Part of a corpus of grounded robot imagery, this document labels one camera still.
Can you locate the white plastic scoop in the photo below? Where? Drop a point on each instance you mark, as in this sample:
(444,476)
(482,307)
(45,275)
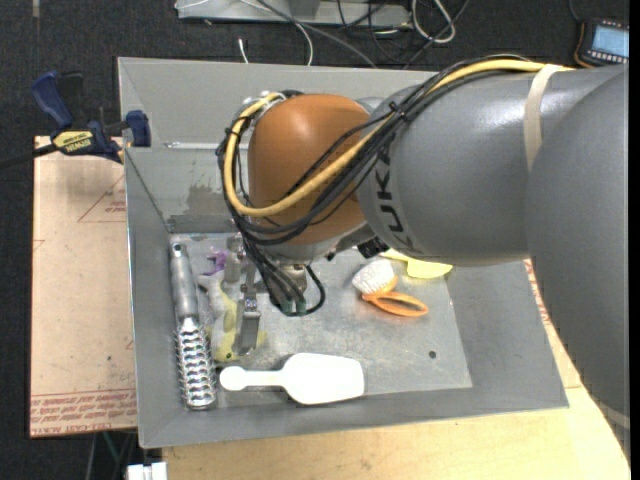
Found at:
(320,378)

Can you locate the white and purple toy animal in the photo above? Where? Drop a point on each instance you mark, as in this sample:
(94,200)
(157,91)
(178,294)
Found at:
(216,290)

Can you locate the silver metal spiral brush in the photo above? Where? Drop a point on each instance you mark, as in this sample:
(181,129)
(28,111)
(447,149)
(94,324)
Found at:
(192,363)

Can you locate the grey metal bin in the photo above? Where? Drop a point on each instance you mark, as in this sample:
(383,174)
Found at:
(380,333)

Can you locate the pale yellow toy animal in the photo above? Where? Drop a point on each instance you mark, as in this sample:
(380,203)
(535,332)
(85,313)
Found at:
(223,335)

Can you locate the brown cardboard board, red print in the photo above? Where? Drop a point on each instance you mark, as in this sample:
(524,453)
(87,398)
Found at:
(75,288)

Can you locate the yellow cloth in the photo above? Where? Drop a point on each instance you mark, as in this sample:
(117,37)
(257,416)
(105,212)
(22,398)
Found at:
(425,269)

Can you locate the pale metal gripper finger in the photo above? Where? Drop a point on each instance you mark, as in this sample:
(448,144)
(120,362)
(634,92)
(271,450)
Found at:
(232,270)
(248,333)

